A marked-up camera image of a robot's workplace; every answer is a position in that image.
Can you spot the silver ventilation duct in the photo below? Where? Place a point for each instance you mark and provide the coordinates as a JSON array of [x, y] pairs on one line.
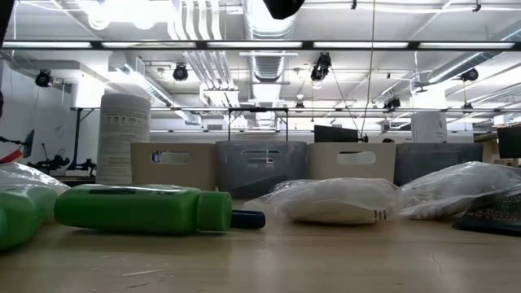
[[266, 69]]

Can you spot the beige plastic bin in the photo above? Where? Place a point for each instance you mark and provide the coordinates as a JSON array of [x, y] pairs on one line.
[[203, 167]]

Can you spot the black computer monitor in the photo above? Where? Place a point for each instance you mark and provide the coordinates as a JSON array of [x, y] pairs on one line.
[[335, 134], [510, 142]]

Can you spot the black background table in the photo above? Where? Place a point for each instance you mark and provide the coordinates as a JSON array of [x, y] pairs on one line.
[[77, 181]]

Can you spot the black upright post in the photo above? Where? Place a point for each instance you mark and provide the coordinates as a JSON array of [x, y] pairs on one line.
[[77, 138]]

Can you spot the white column with sign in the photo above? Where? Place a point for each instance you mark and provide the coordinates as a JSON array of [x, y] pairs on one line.
[[429, 127]]

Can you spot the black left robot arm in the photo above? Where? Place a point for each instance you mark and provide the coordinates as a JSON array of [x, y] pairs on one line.
[[5, 16]]

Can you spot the red background robot part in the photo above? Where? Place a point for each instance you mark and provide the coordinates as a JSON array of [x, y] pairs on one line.
[[12, 156]]

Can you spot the black ceiling spot lamp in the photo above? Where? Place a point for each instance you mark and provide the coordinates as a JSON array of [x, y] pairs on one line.
[[392, 103], [321, 67], [43, 78], [180, 72], [470, 74]]

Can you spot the dark grey plastic bin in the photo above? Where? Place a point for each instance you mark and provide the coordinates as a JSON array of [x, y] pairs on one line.
[[439, 158]]

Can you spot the clear bag of cotton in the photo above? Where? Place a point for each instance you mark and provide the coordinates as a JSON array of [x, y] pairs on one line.
[[24, 175], [456, 187], [334, 201]]

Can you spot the white plastic bin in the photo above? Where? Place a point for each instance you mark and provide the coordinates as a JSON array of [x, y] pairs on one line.
[[325, 163]]

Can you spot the small green bottle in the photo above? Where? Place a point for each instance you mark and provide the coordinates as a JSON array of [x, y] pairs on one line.
[[134, 209], [20, 215]]

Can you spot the dark blue shave butter tube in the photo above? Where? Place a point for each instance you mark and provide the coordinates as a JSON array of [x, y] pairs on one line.
[[494, 215]]

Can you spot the black background robot arm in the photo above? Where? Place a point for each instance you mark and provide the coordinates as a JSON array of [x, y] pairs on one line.
[[86, 165], [51, 163]]

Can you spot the white cylindrical wipes canister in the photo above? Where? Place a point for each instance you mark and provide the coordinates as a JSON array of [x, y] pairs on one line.
[[122, 138]]

